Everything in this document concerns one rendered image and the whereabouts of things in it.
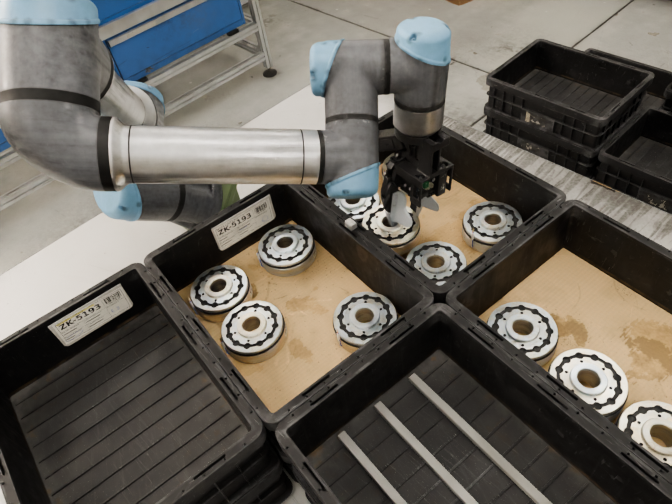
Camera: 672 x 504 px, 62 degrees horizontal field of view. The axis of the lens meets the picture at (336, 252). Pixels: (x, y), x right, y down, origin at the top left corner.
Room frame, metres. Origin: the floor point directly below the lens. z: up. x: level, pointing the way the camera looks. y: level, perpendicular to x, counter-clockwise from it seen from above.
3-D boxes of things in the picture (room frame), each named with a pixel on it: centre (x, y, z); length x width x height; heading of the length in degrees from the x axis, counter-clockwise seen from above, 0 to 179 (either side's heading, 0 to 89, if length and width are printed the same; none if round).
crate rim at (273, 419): (0.57, 0.10, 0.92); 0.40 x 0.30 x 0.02; 30
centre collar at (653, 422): (0.25, -0.36, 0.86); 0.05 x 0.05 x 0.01
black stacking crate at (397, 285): (0.57, 0.10, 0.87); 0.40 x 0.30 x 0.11; 30
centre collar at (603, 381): (0.34, -0.31, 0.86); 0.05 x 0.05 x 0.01
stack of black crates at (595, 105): (1.45, -0.80, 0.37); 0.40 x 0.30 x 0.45; 36
